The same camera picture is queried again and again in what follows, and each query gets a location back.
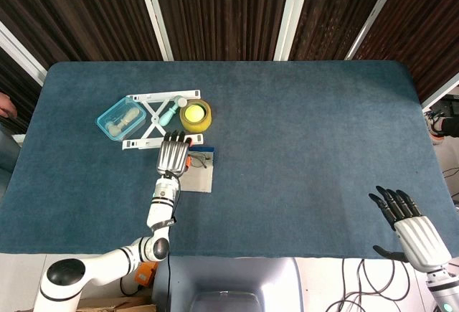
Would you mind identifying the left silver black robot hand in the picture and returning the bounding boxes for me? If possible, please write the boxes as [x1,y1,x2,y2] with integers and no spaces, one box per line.
[156,130,194,179]

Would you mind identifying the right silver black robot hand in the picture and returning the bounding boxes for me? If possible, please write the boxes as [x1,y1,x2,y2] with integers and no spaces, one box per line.
[368,185,452,273]

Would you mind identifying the black wire-frame eyeglasses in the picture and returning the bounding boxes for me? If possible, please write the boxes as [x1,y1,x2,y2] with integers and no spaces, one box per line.
[188,151,213,169]

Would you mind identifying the white box with eyeglasses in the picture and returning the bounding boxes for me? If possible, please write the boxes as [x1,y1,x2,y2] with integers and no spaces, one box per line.
[179,146,216,194]

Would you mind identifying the person's bare hand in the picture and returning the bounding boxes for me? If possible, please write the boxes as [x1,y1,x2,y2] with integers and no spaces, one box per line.
[0,91,18,118]

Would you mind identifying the white folding laptop stand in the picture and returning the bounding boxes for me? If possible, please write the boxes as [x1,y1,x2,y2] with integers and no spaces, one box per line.
[121,89,204,151]

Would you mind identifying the yellow tape roll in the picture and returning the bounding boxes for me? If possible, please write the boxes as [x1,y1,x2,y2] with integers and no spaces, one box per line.
[179,99,213,133]

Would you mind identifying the yellow green ball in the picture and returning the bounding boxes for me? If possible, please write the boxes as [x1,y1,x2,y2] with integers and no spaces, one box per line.
[184,104,205,123]

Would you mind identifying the beige wooden peg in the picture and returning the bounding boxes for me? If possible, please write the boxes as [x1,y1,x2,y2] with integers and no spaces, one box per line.
[120,108,140,128]

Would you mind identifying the white plastic piece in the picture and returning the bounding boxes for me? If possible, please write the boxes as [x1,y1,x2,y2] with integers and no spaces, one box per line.
[106,121,125,138]

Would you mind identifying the clear container with teal rim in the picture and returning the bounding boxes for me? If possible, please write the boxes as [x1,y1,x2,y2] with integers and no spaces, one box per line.
[95,97,147,143]

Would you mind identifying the blue table cloth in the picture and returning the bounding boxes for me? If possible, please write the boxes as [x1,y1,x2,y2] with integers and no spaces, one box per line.
[0,60,459,258]

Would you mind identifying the black electronic equipment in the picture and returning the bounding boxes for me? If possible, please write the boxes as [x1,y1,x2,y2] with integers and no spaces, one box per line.
[422,95,459,146]

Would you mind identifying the orange device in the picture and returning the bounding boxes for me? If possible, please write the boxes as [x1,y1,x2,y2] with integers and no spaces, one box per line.
[135,261,157,286]

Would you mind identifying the grey robot torso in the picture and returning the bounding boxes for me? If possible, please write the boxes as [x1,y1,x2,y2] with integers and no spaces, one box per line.
[152,256,304,312]

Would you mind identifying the brown pleated screen panel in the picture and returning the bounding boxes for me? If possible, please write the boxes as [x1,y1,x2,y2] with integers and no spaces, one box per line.
[353,0,459,103]
[150,0,295,62]
[0,0,162,72]
[288,0,397,62]

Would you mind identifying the brown cardboard carton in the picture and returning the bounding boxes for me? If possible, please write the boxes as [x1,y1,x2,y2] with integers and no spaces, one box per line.
[77,293,157,312]

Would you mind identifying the mint handle white ball massager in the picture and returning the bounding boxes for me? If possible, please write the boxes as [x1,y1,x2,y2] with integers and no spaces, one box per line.
[159,95,187,127]

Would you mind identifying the tangled black floor cables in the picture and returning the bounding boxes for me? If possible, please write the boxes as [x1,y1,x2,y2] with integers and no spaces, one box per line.
[326,256,435,312]

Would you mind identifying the white screen post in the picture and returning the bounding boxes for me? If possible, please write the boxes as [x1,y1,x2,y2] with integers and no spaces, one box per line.
[273,0,313,62]
[134,0,175,62]
[344,0,408,60]
[421,73,459,113]
[0,21,47,85]

